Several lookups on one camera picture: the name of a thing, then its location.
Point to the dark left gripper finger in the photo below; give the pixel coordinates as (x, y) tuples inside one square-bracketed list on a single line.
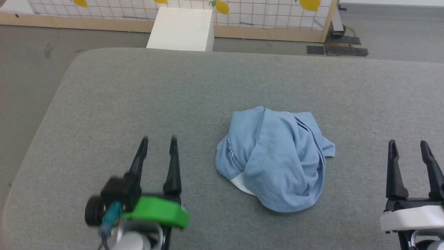
[(139, 161), (173, 173)]

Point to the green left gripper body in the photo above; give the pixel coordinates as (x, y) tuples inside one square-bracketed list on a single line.
[(159, 211)]

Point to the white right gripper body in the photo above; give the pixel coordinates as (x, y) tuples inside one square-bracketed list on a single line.
[(412, 217)]

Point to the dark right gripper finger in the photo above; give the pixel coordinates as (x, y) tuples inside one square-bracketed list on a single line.
[(435, 177), (394, 180)]

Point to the light blue garment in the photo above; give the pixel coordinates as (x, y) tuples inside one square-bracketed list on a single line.
[(277, 163)]

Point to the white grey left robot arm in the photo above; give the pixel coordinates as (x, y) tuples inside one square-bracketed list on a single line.
[(133, 242)]

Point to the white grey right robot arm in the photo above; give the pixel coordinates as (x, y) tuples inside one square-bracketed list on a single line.
[(433, 245)]

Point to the grey fabric sofa seat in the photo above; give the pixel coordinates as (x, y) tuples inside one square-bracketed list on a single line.
[(138, 104)]

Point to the wide black floor mat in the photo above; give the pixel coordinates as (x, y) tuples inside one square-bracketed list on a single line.
[(347, 51)]

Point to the white rectangular box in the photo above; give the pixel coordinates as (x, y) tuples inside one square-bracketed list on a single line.
[(182, 29)]

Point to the small black floor mat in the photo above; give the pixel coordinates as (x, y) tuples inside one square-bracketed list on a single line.
[(315, 50)]

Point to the grey stand base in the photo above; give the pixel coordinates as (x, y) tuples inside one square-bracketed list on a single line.
[(337, 26)]

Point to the lemon print partition panel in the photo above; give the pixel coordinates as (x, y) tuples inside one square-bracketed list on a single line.
[(263, 17)]

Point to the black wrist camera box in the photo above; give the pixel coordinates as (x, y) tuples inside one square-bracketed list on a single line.
[(118, 191)]

